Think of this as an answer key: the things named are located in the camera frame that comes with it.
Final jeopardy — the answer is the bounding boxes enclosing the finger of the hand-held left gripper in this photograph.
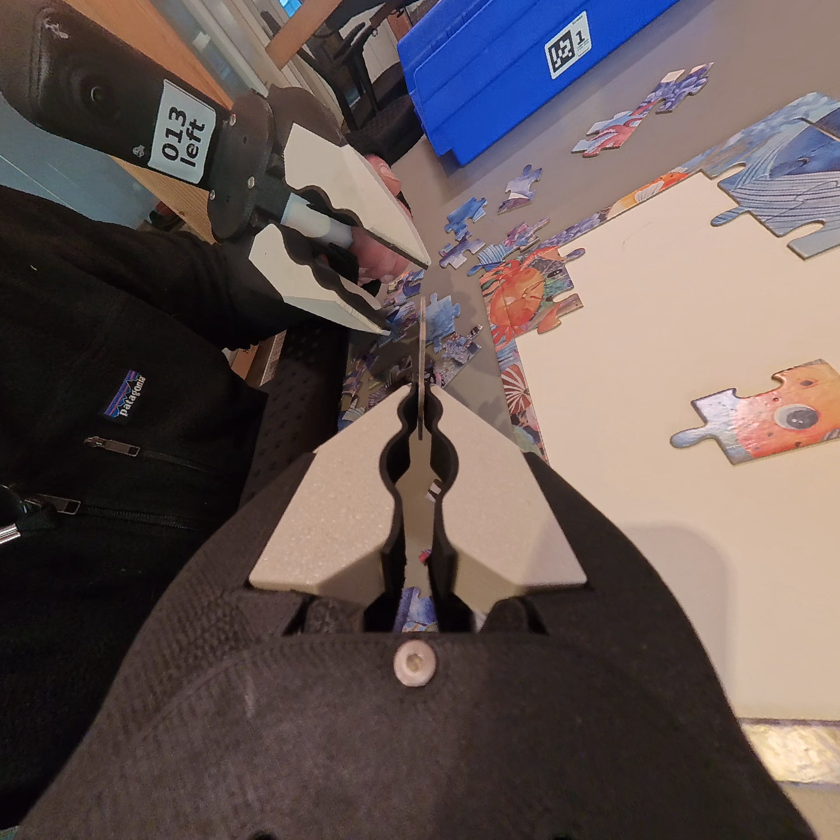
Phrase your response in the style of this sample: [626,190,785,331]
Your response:
[248,223,391,337]
[281,123,432,270]

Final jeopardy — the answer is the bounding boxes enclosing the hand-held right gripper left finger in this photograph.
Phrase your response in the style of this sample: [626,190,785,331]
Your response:
[248,384,421,634]

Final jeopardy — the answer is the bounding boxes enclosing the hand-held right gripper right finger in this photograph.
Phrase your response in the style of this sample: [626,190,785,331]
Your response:
[424,384,588,634]

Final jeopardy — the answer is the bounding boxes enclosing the jigsaw puzzle pieces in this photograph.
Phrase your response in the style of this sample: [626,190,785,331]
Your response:
[338,108,657,634]

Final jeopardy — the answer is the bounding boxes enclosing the cardboard jigsaw puzzle piece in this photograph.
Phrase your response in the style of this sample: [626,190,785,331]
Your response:
[416,295,428,441]

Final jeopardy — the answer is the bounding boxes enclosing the orange coral puzzle piece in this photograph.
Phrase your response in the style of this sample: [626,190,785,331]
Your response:
[479,246,586,309]

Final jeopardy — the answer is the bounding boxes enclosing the orange claw puzzle piece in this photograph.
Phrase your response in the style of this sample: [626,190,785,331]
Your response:
[489,292,585,349]

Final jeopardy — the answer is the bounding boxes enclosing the orange pufferfish puzzle piece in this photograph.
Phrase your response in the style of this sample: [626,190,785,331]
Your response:
[669,360,840,466]

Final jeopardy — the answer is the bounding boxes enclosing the purple bubble puzzle piece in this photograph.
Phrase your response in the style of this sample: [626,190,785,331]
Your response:
[646,63,715,114]

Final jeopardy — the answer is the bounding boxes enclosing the joined blue whale puzzle section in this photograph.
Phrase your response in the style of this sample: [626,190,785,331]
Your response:
[712,92,840,260]

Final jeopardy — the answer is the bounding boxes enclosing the person's left hand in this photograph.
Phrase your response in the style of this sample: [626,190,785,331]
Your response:
[354,154,413,284]

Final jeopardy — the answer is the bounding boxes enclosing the wooden cabinet panel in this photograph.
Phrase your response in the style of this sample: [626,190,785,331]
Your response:
[66,0,236,244]

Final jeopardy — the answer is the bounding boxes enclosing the cardboard box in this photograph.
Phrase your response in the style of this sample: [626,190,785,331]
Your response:
[226,328,287,388]

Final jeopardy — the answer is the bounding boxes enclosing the black perforated padded panel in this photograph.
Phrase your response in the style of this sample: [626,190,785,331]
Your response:
[239,325,349,506]

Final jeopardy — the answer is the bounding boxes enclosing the blue plastic bin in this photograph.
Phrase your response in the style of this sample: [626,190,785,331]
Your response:
[397,0,681,166]

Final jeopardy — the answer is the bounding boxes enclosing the brown wooden board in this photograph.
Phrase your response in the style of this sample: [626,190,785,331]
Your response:
[266,0,345,70]

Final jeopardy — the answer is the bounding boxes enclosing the person's black fleece jacket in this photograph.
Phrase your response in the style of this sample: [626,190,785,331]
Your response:
[0,184,270,821]

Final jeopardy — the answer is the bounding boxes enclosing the black wheeled frame legs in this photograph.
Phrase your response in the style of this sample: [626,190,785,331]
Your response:
[298,0,427,165]

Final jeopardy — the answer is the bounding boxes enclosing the puzzle frame board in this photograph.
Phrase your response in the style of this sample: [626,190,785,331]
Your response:
[476,92,840,783]

